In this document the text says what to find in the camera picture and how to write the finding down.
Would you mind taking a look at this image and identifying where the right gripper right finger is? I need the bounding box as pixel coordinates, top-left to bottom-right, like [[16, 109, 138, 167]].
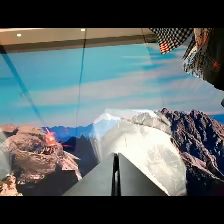
[[117, 152, 169, 197]]

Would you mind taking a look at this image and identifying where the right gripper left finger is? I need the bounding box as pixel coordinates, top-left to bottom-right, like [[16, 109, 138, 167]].
[[63, 152, 116, 197]]

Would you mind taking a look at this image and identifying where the black patterned garment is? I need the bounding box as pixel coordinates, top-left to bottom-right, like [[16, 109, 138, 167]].
[[182, 27, 224, 92]]

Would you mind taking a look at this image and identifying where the checked shirt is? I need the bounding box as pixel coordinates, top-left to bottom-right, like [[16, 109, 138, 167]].
[[148, 27, 194, 56]]

